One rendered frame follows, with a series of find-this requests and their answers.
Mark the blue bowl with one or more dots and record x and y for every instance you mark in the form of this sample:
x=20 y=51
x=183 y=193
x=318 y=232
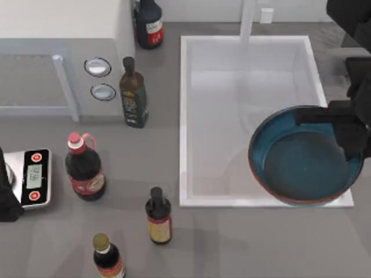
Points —
x=301 y=168

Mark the white sink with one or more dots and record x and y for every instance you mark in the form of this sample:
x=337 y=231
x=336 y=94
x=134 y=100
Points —
x=214 y=116

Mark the white tap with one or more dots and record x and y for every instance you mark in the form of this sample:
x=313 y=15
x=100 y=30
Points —
x=247 y=20

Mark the small dark bottle yellow label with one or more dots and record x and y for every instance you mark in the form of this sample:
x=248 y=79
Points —
x=158 y=220

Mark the dark green oil bottle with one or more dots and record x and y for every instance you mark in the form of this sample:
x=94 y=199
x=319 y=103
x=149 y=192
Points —
x=134 y=95

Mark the dark bottle red white label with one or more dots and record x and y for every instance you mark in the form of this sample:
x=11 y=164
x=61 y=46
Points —
x=147 y=17

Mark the round microwave knob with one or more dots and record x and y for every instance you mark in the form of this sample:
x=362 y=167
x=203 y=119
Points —
x=103 y=92
x=97 y=67

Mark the red capped dark bottle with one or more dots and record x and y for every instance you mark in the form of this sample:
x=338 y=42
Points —
x=85 y=171

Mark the dark bottle gold cap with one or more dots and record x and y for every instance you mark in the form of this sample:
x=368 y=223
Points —
x=107 y=260

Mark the silver kitchen scale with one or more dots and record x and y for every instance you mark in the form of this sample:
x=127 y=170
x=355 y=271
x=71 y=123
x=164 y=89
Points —
x=36 y=176

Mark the pale microwave oven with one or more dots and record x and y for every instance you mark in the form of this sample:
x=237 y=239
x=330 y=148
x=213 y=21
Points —
x=34 y=46

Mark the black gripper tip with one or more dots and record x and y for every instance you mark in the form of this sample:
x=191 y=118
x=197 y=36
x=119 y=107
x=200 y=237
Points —
x=7 y=202

